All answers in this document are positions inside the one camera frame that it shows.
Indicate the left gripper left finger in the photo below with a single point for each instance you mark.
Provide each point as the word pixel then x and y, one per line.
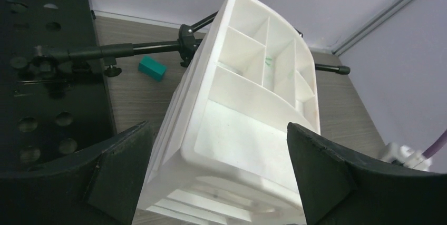
pixel 100 184

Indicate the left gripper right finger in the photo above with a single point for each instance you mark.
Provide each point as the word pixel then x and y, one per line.
pixel 338 185

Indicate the white plastic drawer organizer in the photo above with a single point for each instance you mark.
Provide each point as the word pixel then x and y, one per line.
pixel 221 154

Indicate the black music stand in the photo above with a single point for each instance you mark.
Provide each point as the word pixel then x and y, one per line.
pixel 54 78

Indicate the teal block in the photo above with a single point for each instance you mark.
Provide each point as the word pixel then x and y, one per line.
pixel 152 68

